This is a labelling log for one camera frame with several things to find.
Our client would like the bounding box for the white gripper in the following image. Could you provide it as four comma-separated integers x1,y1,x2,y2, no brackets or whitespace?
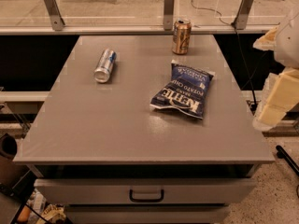
252,7,299,132

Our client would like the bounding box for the silver blue redbull can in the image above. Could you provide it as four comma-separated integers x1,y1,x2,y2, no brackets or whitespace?
93,49,117,83

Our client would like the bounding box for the gold beverage can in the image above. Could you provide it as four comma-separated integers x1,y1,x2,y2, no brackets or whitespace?
172,19,192,55

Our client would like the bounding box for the black stand leg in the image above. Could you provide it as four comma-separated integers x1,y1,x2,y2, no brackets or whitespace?
276,145,299,176

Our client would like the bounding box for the blue kettle chips bag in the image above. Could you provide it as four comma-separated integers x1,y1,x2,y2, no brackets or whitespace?
150,60,215,119

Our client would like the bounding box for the grey upper drawer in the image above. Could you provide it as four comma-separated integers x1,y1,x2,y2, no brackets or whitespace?
35,178,255,205

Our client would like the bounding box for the clutter under table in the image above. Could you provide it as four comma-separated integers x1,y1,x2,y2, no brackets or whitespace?
15,190,67,224

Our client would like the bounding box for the black round object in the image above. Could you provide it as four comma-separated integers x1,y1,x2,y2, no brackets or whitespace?
0,133,17,160

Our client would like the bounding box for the right metal bracket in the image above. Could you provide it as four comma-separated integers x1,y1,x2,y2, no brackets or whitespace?
232,0,254,30

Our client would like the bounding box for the metal bracket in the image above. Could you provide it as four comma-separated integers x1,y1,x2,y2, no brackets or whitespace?
43,0,64,31
232,0,254,30
163,0,175,30

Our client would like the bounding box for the black cable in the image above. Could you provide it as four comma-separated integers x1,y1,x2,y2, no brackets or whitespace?
187,0,260,110

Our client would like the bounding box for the middle metal bracket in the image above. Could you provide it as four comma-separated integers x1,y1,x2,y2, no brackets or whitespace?
163,0,175,30

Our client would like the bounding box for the black drawer handle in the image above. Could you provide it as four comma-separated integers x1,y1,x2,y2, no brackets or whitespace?
129,189,164,203

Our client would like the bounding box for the left metal bracket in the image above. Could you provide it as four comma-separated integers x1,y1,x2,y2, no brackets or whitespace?
43,0,64,31

